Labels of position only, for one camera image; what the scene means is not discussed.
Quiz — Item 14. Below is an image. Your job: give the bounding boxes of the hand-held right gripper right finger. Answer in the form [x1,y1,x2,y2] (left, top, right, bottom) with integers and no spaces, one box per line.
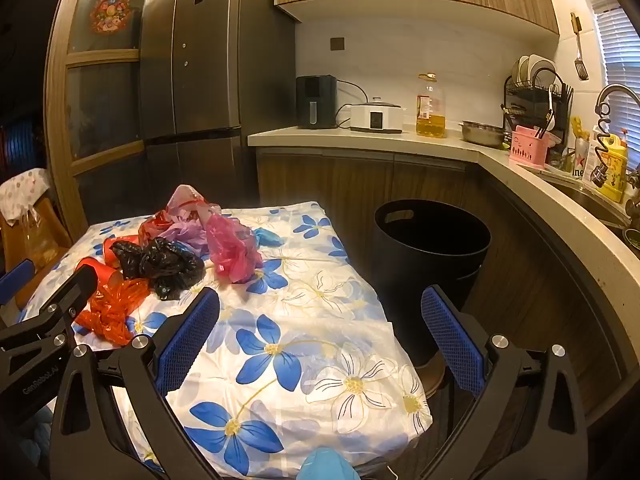
[420,285,586,480]

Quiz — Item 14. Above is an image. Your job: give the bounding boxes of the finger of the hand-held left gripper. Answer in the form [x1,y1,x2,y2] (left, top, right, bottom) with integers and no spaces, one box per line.
[0,259,35,306]
[0,264,99,361]

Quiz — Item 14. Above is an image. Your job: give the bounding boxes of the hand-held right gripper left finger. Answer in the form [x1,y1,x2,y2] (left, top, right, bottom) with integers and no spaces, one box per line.
[50,286,221,480]

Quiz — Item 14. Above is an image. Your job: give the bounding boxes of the orange-red plastic bag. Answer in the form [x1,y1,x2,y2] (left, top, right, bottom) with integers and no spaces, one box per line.
[74,256,153,346]

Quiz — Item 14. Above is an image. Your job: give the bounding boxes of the black round bin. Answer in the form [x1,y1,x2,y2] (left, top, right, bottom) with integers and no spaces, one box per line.
[371,199,492,368]

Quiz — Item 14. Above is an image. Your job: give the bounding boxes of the black plastic bag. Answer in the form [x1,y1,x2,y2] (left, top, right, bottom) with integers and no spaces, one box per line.
[111,237,206,302]

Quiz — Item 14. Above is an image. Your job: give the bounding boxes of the pink plastic bag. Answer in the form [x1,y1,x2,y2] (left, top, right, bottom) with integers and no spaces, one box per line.
[205,203,263,283]

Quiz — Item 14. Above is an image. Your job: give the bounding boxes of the pink and red bag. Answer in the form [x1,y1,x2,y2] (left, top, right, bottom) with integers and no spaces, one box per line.
[159,185,221,256]

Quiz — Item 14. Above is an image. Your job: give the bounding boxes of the blue disposable glove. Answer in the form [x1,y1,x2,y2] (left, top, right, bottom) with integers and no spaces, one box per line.
[252,227,286,247]

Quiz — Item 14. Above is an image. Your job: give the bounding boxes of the person's right hand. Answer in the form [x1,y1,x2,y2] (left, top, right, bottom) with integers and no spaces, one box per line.
[299,447,360,480]

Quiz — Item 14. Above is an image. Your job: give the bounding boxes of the orange chair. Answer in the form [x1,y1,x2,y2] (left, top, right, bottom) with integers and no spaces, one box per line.
[0,195,73,311]

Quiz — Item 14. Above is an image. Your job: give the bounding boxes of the clear plastic bag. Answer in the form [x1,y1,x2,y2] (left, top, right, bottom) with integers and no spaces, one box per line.
[20,207,63,261]

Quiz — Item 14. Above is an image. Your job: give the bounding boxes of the dotted white cloth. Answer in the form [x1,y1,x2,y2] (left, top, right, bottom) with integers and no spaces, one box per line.
[0,167,51,221]

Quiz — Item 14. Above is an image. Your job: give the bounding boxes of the blue floral tablecloth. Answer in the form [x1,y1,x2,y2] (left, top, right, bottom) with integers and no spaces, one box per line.
[20,201,433,478]

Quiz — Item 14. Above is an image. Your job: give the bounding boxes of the wooden glass-panel door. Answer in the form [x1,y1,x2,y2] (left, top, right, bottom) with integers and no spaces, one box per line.
[45,0,183,228]

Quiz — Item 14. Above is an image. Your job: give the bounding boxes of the steel sink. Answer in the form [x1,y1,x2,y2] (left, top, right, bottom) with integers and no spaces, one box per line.
[550,175,640,241]

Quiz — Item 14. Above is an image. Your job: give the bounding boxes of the wooden base cabinet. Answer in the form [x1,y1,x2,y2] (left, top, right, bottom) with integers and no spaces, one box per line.
[256,147,626,421]

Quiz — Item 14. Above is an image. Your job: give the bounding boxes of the pink utensil holder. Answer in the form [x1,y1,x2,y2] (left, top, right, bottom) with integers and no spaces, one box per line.
[509,126,551,170]

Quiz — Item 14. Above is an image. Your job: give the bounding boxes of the steel bowl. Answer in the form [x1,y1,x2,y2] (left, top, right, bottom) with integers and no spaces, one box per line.
[461,120,511,148]

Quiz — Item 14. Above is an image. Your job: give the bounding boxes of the cooking oil bottle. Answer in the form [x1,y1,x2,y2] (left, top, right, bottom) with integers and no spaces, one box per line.
[416,73,447,138]

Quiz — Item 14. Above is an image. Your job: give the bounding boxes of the beer can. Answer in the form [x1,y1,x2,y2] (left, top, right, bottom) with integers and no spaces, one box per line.
[572,137,591,177]

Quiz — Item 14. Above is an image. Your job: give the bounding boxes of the beige kitchen countertop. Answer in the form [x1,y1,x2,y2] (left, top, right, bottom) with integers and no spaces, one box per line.
[247,127,640,396]

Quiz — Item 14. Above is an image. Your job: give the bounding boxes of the yellow detergent bottle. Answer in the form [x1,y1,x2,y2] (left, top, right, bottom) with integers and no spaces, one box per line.
[597,130,628,203]

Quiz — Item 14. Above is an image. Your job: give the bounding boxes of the white electric cooker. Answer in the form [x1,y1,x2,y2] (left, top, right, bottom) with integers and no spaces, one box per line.
[350,97,404,134]

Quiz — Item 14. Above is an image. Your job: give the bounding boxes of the black dish rack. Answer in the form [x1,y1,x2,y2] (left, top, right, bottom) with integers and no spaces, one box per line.
[502,55,575,161]

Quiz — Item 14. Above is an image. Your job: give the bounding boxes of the dark grey refrigerator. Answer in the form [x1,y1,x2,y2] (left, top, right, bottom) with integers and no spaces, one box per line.
[139,0,296,211]

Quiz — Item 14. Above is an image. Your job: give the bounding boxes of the black air fryer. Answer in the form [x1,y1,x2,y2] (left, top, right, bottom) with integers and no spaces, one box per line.
[296,75,338,130]

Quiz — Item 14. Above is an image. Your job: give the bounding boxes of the round floral sticker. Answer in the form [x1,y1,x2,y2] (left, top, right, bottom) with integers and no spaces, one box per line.
[90,0,132,36]

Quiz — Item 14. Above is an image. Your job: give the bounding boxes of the chrome faucet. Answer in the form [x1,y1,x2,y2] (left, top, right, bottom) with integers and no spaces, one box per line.
[595,84,640,161]

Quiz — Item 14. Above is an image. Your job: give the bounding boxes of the hanging metal spatula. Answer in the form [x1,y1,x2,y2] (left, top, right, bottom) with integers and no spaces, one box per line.
[571,12,590,81]

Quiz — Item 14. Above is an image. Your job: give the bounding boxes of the white window blind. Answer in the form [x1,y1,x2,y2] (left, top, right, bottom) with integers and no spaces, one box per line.
[595,5,640,131]

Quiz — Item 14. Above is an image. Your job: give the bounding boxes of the black power cable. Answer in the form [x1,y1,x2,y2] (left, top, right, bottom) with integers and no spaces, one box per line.
[336,80,371,128]

